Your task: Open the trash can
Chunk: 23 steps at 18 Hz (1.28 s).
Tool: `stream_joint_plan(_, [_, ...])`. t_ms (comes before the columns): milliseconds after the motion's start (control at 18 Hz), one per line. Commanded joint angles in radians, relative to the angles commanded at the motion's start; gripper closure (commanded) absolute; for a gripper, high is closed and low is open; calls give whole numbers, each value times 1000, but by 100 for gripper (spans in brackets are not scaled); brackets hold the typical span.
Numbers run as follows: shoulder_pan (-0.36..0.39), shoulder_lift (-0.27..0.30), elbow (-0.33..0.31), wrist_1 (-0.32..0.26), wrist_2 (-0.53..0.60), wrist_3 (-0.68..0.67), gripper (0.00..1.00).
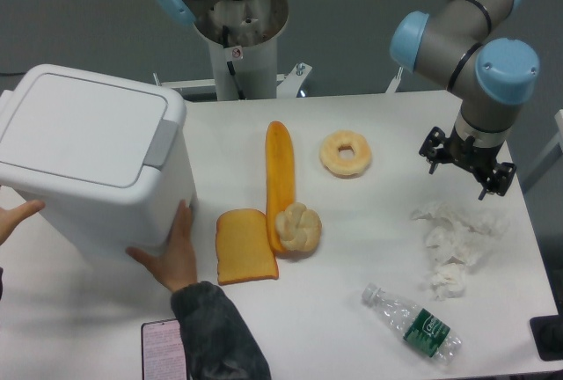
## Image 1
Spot long orange baguette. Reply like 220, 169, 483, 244
265, 121, 296, 253

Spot white plastic trash can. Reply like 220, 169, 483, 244
1, 64, 196, 257

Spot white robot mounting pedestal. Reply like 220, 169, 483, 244
195, 0, 289, 101

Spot ring doughnut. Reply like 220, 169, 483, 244
319, 130, 372, 178

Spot orange toast slice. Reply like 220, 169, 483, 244
216, 208, 279, 286

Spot pale knotted bread roll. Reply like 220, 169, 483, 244
274, 202, 322, 252

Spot clear plastic water bottle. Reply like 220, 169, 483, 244
362, 283, 462, 365

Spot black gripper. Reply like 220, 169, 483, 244
419, 113, 515, 200

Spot black device at table edge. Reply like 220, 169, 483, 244
530, 315, 563, 362

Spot white frame leg right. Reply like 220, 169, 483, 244
521, 110, 562, 194

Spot black smartphone with lit screen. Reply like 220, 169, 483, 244
141, 318, 190, 380

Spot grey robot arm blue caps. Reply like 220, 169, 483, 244
390, 0, 540, 196

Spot crumpled white tissue paper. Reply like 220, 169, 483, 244
411, 201, 510, 301

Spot dark grey sleeved forearm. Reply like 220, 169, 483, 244
171, 281, 272, 379

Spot person's right hand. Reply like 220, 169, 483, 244
126, 201, 198, 293

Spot person's left hand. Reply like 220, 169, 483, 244
0, 200, 45, 244

